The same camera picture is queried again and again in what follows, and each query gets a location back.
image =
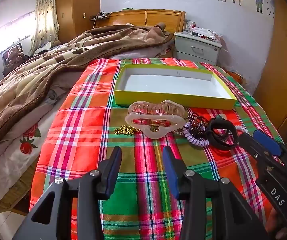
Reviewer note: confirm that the orange box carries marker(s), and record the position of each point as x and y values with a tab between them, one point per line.
236	77

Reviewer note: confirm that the window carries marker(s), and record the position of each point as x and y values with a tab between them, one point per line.
8	37

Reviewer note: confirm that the white nightstand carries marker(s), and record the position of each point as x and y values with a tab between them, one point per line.
196	50

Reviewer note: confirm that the brown patterned blanket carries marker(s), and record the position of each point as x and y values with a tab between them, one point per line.
46	75

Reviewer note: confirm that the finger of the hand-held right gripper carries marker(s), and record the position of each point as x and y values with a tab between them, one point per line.
266	142
248	142

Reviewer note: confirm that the tall wooden cabinet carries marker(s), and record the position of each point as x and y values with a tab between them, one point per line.
78	5

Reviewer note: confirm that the power strip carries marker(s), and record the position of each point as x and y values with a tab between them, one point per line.
101	16

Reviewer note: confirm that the floral bed sheet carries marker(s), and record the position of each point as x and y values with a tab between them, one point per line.
13	150

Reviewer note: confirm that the pale pink quilt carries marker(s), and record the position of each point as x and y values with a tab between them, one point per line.
143	52

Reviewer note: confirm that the pink transparent hair claw clip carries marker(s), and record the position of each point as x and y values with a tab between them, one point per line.
156	108

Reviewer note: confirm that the large wooden wardrobe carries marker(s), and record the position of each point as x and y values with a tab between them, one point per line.
283	80

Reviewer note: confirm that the wooden headboard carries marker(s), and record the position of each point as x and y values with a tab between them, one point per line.
133	17

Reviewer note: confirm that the person's right hand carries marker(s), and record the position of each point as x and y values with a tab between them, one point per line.
273	220

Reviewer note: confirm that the yellow-green cardboard box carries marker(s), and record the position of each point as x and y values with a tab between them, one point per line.
168	82

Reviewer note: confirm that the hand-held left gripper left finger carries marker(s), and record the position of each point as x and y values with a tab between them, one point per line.
114	165

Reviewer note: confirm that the brown teddy bear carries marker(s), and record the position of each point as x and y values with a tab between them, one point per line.
13	55

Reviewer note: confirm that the dotted curtain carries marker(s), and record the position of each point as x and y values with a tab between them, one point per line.
44	17

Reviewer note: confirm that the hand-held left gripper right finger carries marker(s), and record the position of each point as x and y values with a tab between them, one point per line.
169	170

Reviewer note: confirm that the black wristband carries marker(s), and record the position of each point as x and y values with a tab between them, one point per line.
212	140

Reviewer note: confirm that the red green plaid cloth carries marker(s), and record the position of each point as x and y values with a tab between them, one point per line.
83	120

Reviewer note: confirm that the pile of small nightstand clutter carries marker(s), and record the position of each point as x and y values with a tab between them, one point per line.
203	32

